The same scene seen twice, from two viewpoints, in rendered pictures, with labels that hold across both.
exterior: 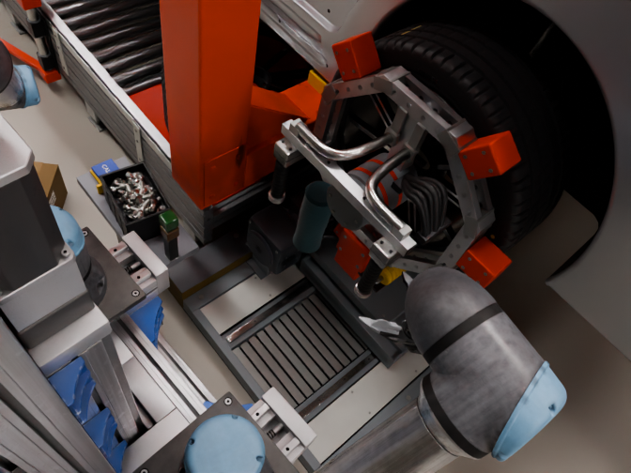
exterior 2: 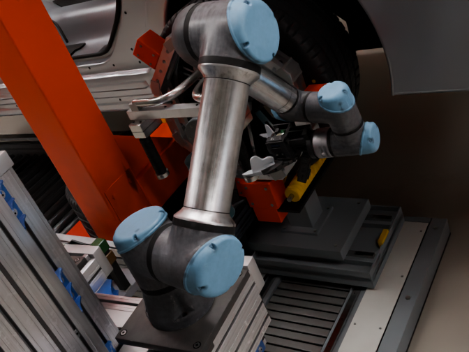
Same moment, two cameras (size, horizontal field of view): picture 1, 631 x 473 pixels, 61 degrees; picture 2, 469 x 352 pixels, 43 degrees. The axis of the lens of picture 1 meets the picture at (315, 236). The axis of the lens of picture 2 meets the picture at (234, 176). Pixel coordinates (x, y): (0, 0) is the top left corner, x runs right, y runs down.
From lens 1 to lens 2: 89 cm
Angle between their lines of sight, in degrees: 26
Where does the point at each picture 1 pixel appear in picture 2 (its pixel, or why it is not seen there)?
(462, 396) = (206, 40)
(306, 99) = (167, 130)
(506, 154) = not seen: hidden behind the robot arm
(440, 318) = (178, 23)
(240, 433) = (144, 211)
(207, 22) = (38, 75)
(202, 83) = (61, 121)
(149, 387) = (118, 315)
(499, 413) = (223, 26)
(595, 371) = not seen: outside the picture
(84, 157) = not seen: hidden behind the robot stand
